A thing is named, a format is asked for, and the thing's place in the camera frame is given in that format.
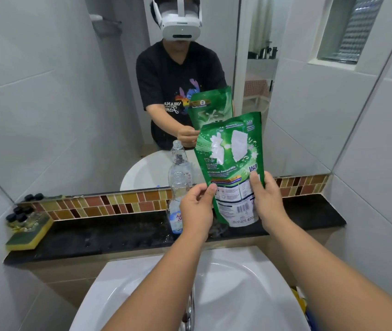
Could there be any person's left hand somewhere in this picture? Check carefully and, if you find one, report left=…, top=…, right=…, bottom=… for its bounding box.
left=179, top=183, right=218, bottom=240

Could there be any person's right hand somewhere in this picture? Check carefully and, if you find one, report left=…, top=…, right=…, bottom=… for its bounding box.
left=249, top=171, right=294, bottom=235

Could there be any green detergent refill pouch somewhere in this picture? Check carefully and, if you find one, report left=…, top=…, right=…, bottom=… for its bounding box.
left=193, top=112, right=266, bottom=228

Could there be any person's right forearm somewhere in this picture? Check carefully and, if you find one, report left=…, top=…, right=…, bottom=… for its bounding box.
left=268, top=216, right=392, bottom=331

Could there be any person's left forearm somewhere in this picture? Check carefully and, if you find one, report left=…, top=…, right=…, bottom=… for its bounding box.
left=102, top=229, right=215, bottom=331

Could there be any clear plastic bottle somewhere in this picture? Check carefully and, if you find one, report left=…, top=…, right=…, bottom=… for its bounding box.
left=167, top=139, right=194, bottom=235

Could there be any white ceramic sink basin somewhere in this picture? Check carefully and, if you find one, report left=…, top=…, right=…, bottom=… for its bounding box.
left=69, top=246, right=312, bottom=331

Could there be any black stone shelf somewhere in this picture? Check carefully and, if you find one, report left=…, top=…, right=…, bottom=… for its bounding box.
left=3, top=194, right=347, bottom=266

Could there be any chrome faucet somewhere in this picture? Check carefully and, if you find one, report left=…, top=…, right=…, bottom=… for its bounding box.
left=180, top=285, right=197, bottom=331

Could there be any yellow and blue cleaning item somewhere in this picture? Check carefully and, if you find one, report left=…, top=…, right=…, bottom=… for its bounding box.
left=290, top=286, right=318, bottom=331

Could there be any yellow green scrub sponge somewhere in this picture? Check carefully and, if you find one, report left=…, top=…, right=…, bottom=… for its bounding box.
left=5, top=214, right=55, bottom=251

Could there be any large wall mirror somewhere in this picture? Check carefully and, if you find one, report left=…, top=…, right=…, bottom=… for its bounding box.
left=0, top=0, right=392, bottom=204

